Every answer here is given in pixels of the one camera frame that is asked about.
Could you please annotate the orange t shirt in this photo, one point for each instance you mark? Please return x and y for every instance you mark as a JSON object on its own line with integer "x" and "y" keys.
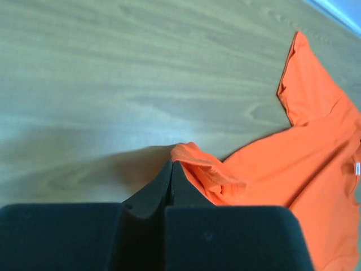
{"x": 309, "y": 168}

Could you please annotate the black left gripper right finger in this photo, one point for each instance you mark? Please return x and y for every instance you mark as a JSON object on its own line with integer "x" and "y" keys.
{"x": 201, "y": 236}

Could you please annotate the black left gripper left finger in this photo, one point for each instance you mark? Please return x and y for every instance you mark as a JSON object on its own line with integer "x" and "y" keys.
{"x": 88, "y": 236}

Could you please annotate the aluminium frame rail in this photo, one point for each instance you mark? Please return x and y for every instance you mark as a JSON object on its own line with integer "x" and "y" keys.
{"x": 344, "y": 12}

